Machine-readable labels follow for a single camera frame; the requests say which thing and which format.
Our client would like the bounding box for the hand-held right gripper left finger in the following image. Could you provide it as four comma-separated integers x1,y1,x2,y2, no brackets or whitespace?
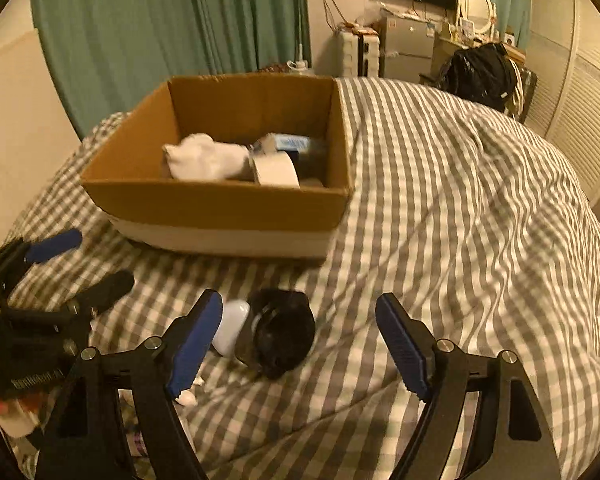
34,289,224,480

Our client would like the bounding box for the white earbud case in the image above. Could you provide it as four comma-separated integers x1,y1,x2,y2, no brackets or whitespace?
211,299,252,358

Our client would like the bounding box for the black round jar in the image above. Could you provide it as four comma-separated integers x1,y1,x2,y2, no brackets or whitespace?
235,288,317,380

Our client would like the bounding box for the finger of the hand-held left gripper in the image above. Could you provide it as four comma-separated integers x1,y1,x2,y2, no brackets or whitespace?
0,229,83,306
0,270,135,328

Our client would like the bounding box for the brown cardboard box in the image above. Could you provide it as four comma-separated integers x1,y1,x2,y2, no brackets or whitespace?
80,74,355,260

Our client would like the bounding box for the grey checked blanket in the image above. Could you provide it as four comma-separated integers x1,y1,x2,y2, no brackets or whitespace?
5,77,600,480

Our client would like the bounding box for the white louvred wardrobe door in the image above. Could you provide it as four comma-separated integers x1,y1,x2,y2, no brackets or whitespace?
522,0,600,211

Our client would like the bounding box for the white tape roll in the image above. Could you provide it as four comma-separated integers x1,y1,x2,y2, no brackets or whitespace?
249,152,302,189

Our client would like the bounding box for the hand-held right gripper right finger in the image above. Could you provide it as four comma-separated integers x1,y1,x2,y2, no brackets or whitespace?
375,292,563,480

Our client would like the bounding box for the black bag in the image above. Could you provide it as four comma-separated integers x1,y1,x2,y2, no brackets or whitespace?
439,42,520,112

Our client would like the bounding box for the blue and white carton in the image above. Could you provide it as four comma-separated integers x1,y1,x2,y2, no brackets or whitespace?
250,132,327,157

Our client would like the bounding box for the white round mirror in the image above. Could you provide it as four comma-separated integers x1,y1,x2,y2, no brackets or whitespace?
458,0,496,37

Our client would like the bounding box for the silver mini fridge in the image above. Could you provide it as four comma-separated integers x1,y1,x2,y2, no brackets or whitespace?
381,16,437,84

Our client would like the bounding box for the white sock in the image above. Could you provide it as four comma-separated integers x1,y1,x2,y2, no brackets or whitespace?
162,133,251,181

